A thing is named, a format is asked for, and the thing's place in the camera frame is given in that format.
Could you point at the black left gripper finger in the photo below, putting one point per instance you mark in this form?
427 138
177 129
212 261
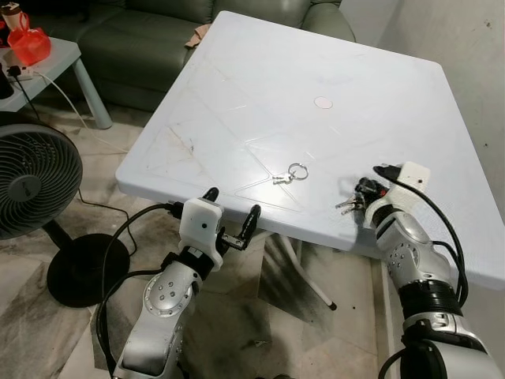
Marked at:
211 194
251 225

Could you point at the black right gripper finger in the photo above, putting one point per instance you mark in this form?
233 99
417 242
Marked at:
363 202
364 186

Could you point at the silver key bunch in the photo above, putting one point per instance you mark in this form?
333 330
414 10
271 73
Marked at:
346 205

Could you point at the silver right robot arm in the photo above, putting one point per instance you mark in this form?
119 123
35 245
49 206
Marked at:
418 260

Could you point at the white plastic table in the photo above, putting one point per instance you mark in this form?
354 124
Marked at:
316 134

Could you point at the white table leg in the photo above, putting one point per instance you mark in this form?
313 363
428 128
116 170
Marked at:
308 272

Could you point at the green leather sofa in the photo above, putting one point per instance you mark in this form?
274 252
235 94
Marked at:
158 47

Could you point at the beige cloth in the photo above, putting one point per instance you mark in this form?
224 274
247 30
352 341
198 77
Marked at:
197 36

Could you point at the black floor fan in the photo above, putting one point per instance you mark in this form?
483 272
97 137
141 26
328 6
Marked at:
31 181

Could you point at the light blue side table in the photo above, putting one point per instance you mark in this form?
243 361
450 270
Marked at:
67 55

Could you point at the white power strip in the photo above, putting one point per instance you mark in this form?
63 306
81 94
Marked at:
20 73

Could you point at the red plastic bag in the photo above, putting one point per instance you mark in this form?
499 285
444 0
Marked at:
30 46

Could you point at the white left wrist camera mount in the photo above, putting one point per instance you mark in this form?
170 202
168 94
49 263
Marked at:
201 225

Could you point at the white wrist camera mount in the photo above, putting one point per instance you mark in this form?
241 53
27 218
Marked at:
201 225
414 178

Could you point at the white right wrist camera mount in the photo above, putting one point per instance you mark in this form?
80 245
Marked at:
414 178

